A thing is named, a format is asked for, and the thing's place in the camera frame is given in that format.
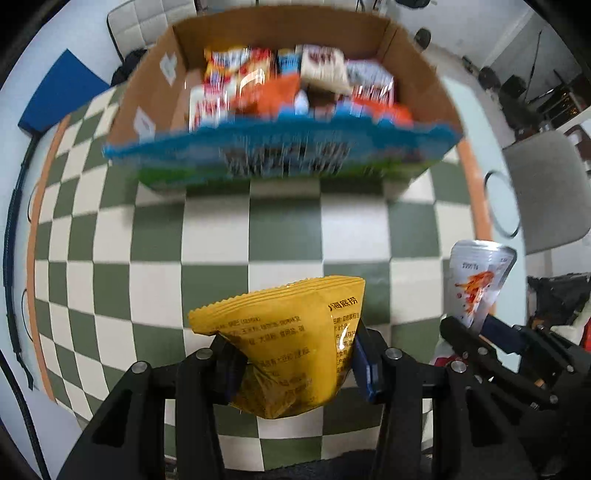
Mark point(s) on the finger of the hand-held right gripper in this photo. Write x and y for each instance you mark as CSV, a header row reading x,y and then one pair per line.
x,y
480,353
503,334

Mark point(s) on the cardboard box with blue flap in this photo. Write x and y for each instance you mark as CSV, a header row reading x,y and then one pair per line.
x,y
152,92

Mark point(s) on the grey chair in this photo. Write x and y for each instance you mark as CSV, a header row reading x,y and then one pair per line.
x,y
549,194

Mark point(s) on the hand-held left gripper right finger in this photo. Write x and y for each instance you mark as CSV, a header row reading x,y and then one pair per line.
x,y
369,364

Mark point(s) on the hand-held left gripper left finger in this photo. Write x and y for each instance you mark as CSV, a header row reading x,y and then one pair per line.
x,y
228,374

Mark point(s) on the dark shelf unit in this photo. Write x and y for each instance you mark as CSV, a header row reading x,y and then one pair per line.
x,y
558,99

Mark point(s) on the blue pad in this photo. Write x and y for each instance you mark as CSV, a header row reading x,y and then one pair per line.
x,y
60,92

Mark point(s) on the white padded chair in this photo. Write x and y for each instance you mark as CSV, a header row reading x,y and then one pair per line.
x,y
138,23

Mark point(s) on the green white checkered mat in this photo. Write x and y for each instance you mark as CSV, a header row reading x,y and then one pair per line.
x,y
212,230

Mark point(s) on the silver orange print snack packet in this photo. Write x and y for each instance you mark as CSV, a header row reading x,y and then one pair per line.
x,y
475,286

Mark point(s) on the yellow snack packet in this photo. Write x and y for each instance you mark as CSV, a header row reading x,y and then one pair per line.
x,y
286,332

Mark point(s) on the black crinkled bag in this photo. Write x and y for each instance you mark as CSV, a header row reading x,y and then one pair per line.
x,y
558,300

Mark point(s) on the pile of assorted snack packets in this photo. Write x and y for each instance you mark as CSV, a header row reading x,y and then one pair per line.
x,y
277,92

